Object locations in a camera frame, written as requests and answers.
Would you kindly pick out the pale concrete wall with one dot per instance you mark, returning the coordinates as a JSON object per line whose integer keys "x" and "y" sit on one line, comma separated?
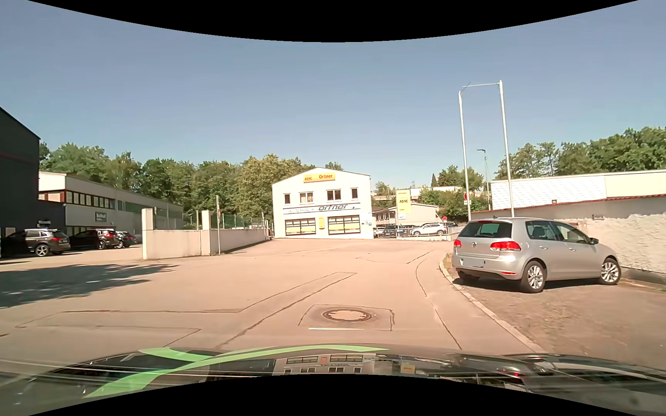
{"x": 194, "y": 241}

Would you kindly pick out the grey asphalt road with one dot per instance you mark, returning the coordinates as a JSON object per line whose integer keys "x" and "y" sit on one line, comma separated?
{"x": 287, "y": 277}

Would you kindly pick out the yellow sign pylon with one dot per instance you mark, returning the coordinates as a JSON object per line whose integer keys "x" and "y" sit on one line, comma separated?
{"x": 403, "y": 203}

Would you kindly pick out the tall double lamp post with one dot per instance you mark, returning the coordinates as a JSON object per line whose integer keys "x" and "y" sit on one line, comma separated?
{"x": 504, "y": 150}

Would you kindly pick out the pole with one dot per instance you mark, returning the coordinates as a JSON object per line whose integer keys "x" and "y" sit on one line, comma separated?
{"x": 218, "y": 222}

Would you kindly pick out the white building with yellow sign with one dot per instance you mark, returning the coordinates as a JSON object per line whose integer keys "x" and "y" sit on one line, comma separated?
{"x": 322, "y": 202}

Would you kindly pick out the paved parking strip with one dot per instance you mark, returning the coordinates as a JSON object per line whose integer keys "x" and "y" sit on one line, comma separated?
{"x": 587, "y": 318}

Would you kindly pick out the dark parked car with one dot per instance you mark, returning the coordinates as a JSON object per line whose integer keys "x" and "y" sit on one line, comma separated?
{"x": 93, "y": 238}
{"x": 126, "y": 237}

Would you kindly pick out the small grey building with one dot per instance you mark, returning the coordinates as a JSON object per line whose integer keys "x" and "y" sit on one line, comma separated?
{"x": 405, "y": 214}

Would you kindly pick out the dark suv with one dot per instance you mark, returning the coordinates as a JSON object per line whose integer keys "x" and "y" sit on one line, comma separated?
{"x": 38, "y": 241}

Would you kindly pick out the row of trees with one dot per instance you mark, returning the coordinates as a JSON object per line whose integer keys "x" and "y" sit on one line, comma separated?
{"x": 194, "y": 182}
{"x": 599, "y": 150}

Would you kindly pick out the white parked car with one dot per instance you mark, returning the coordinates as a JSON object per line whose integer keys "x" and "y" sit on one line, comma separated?
{"x": 428, "y": 229}

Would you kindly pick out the road sign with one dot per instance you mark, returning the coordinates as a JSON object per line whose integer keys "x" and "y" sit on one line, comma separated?
{"x": 467, "y": 202}

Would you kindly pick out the car's own bonnet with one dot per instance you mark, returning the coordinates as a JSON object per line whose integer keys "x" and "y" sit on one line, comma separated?
{"x": 333, "y": 364}

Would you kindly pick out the low white building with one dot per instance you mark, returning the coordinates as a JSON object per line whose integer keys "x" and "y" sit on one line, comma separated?
{"x": 628, "y": 219}

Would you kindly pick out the grey flat-roofed building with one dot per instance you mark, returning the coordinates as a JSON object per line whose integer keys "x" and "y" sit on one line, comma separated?
{"x": 102, "y": 205}

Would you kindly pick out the silver hatchback car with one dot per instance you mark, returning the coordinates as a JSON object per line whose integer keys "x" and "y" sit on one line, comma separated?
{"x": 518, "y": 245}

